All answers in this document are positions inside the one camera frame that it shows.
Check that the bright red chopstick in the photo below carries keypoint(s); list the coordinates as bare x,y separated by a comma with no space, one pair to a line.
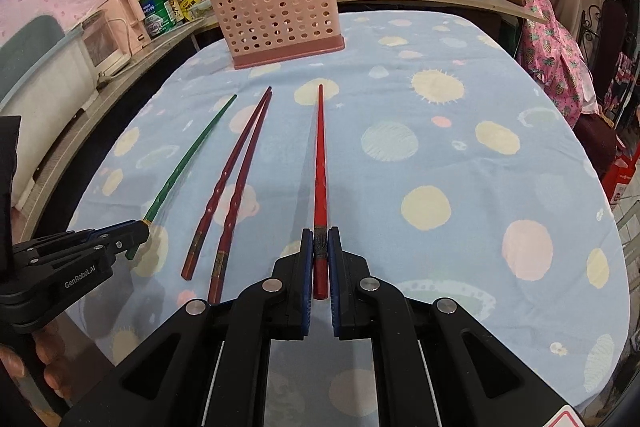
320,157

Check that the person's left hand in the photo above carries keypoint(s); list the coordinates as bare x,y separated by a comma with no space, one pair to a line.
52,362

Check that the pink perforated utensil holder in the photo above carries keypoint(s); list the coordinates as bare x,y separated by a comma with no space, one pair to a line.
270,22

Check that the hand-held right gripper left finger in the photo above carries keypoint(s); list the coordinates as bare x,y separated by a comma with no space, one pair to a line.
306,287

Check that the yellow snack packet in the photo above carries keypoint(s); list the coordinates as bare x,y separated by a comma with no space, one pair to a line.
189,6

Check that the dark iron scroll chair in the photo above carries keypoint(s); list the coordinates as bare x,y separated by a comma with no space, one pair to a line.
612,37

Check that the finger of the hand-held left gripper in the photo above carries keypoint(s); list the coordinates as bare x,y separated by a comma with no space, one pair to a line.
100,234
135,239

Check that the pink white small appliance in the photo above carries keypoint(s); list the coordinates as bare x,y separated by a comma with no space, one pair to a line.
105,42

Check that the pink electric kettle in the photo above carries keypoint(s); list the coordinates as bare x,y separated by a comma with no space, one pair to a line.
127,17

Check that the green chopstick gold band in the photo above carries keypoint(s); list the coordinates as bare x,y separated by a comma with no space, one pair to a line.
190,157

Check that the blue spotted tablecloth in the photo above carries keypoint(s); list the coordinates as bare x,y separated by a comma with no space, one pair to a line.
450,157

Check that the pink floral cloth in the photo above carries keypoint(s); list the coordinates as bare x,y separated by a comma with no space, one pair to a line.
550,52

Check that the maroon wavy chopstick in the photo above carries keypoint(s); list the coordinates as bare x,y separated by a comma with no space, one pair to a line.
235,167
240,197

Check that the green white packet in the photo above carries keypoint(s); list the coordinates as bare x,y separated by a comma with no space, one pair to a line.
157,14

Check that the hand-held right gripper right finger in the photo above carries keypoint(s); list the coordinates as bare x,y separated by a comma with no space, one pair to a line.
334,287

